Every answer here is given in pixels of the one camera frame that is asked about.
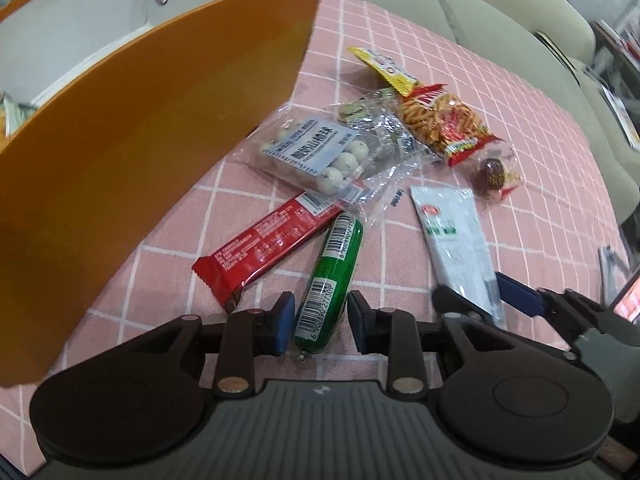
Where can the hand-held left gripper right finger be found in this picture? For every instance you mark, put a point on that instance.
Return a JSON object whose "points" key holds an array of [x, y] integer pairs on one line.
{"points": [[357, 320]]}

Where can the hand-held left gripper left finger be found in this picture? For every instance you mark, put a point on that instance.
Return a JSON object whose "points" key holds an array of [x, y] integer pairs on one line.
{"points": [[284, 322]]}

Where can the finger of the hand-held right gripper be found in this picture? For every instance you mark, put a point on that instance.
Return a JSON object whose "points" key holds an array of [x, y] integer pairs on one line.
{"points": [[460, 302], [517, 294]]}

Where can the green sausage stick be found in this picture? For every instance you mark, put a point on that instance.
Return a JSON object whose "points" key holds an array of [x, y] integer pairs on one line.
{"points": [[330, 280]]}

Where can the white packet with green label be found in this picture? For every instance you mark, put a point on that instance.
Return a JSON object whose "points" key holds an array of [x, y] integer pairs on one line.
{"points": [[455, 240]]}

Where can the red snack sticks packet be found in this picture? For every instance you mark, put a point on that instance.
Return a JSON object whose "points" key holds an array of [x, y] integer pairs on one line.
{"points": [[440, 120]]}

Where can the orange cardboard box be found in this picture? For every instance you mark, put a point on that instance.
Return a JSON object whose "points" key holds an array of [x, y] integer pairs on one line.
{"points": [[150, 160]]}

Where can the yellow and white snack packet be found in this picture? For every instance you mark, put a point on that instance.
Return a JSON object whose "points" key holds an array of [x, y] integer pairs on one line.
{"points": [[387, 67]]}

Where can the lit screen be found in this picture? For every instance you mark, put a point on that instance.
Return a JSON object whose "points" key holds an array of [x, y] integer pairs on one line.
{"points": [[629, 302]]}

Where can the red snack bar packet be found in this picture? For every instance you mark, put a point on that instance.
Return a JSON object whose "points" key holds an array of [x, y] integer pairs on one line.
{"points": [[260, 245]]}

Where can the brown wrapped candy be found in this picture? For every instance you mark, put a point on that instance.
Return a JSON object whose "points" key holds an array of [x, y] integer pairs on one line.
{"points": [[492, 172]]}

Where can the crinkled clear candy bag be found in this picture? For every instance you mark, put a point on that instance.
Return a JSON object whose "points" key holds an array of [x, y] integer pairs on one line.
{"points": [[395, 160]]}

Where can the pink checked blanket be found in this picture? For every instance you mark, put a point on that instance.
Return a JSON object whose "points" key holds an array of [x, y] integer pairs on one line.
{"points": [[525, 135]]}

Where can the clear bag of white balls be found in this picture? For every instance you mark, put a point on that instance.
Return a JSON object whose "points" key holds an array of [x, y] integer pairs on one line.
{"points": [[310, 155]]}

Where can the grey-green sofa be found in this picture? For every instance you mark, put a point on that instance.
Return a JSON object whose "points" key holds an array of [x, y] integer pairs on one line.
{"points": [[500, 10]]}

